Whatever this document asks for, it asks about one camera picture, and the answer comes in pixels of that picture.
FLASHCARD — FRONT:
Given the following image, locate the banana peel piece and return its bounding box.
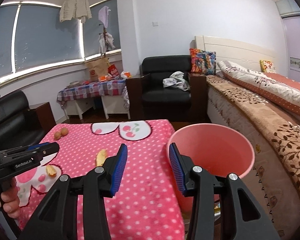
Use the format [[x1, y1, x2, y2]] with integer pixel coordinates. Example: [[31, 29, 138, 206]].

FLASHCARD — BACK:
[[96, 149, 108, 167], [46, 165, 57, 178]]

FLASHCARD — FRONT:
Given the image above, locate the person's left hand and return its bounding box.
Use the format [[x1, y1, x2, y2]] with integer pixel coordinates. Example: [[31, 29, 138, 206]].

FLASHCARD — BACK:
[[1, 178, 21, 219]]

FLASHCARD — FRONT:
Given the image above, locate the black armchair left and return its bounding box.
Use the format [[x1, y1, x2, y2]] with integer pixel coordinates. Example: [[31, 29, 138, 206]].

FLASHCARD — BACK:
[[0, 90, 45, 151]]

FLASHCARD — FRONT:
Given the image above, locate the brown egg near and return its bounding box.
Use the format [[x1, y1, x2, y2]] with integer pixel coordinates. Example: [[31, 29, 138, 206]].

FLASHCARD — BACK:
[[54, 131, 62, 140]]

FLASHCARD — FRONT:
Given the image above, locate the brown wooden side cabinet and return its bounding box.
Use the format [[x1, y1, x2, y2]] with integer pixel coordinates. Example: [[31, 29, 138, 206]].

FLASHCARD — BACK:
[[30, 102, 56, 134]]

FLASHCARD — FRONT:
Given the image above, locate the pink plastic bucket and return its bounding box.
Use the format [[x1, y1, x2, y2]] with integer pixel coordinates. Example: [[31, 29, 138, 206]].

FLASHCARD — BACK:
[[167, 122, 256, 212]]

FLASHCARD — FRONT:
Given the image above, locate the pink polka dot blanket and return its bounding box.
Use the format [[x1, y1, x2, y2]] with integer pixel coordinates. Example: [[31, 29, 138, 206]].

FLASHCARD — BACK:
[[17, 120, 184, 239]]

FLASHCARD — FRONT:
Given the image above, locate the white mattress side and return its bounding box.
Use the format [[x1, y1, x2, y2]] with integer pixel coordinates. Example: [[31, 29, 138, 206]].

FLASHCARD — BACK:
[[206, 88, 300, 235]]

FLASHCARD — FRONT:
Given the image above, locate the plaid tablecloth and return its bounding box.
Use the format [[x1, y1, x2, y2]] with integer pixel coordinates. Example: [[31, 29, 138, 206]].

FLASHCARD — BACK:
[[57, 80, 126, 104]]

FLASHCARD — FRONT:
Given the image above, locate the black armchair by bed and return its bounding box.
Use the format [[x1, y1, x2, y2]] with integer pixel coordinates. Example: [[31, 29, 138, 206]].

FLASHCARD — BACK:
[[126, 55, 207, 123]]

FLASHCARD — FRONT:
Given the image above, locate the white side table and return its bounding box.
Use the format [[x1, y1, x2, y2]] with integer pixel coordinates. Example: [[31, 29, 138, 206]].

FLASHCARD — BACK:
[[63, 95, 130, 120]]

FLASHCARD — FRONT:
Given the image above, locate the crumpled white cloth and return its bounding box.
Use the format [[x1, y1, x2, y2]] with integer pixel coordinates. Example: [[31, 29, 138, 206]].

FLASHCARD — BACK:
[[162, 71, 190, 91]]

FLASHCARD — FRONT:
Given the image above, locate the brown paper bag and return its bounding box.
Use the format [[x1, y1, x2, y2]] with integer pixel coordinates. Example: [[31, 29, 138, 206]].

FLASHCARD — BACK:
[[85, 57, 109, 82]]

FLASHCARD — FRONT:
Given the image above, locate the brown leaf pattern blanket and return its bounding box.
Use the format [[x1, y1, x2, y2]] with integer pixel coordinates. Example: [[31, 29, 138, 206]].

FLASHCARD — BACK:
[[207, 76, 300, 201]]

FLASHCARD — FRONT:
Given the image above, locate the red gift bag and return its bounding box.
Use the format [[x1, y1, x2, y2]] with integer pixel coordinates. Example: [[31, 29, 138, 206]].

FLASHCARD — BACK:
[[108, 64, 120, 78]]

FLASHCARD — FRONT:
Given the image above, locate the colourful patterned cushion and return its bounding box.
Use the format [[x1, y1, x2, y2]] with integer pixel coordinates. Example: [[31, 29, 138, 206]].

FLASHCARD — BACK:
[[190, 48, 216, 75]]

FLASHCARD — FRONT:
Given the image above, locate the floral white orange quilt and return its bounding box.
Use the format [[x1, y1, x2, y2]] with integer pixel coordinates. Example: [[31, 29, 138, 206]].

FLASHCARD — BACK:
[[217, 61, 300, 116]]

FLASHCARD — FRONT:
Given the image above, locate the coat stand with clothes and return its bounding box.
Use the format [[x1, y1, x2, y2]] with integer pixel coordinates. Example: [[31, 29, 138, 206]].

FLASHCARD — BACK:
[[98, 24, 116, 57]]

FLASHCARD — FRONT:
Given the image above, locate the yellow patterned pillow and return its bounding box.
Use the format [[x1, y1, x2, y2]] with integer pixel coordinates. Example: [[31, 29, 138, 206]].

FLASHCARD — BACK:
[[260, 60, 276, 73]]

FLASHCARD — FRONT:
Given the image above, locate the white bed headboard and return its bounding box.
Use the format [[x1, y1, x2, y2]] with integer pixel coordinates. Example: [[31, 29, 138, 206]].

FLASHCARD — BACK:
[[194, 36, 277, 72]]

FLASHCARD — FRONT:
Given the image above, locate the hanging white jacket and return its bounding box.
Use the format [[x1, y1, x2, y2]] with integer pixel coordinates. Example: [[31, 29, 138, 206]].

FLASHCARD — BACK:
[[59, 0, 92, 23]]

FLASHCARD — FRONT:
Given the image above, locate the hanging lilac cloth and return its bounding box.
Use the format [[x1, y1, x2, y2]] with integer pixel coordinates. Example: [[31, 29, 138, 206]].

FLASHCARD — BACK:
[[98, 5, 111, 28]]

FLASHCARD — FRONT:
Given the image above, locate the lilac sliding wardrobe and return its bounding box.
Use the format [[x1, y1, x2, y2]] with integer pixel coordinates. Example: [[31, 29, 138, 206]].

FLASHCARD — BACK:
[[283, 16, 300, 82]]

